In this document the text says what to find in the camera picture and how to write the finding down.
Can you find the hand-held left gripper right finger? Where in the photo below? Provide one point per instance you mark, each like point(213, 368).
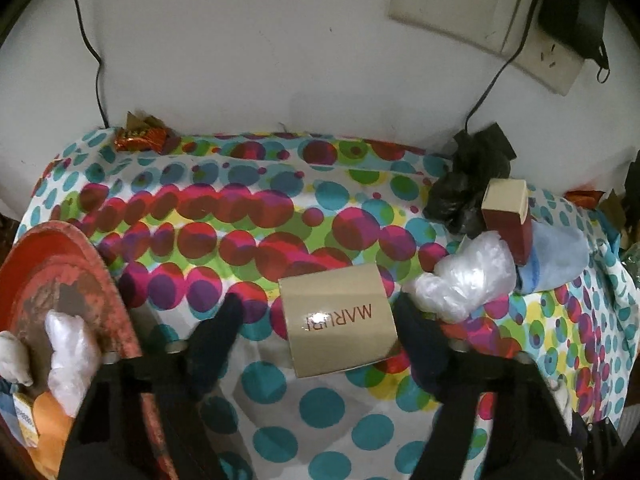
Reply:
point(415, 340)

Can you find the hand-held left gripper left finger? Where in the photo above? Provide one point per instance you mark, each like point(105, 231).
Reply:
point(225, 322)

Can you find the beige and dark red box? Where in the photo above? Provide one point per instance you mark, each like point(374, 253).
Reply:
point(337, 320)

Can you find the red round tray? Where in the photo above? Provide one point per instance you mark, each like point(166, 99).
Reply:
point(65, 270)

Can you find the white sock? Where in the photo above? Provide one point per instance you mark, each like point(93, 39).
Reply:
point(12, 360)

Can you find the yellow medicine box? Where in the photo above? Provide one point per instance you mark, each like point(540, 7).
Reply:
point(26, 417)

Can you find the clear crumpled plastic bag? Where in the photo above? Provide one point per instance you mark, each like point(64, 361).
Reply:
point(465, 280)

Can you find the polka-dot cloth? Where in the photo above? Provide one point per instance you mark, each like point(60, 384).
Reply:
point(250, 200)

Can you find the white plastic wad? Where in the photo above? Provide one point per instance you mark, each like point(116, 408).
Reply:
point(70, 360)

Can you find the tall dark red box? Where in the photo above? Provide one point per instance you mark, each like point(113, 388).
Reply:
point(507, 210)

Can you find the light blue cloth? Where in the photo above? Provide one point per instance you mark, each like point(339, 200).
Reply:
point(557, 260)

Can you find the black plastic bag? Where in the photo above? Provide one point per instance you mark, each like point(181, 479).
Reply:
point(467, 185)

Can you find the orange foil candy wrapper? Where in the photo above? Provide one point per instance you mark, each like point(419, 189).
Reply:
point(140, 137)

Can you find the red snack packet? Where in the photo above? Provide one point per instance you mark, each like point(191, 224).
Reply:
point(582, 198)

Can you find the brown cardboard box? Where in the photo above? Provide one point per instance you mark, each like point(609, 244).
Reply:
point(614, 210)

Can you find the black power adapter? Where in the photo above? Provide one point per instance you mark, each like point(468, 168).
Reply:
point(575, 15)

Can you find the white wall power outlet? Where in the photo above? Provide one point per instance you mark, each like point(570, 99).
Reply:
point(547, 62)

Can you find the white wall socket plate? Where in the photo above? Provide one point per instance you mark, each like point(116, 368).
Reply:
point(460, 2)

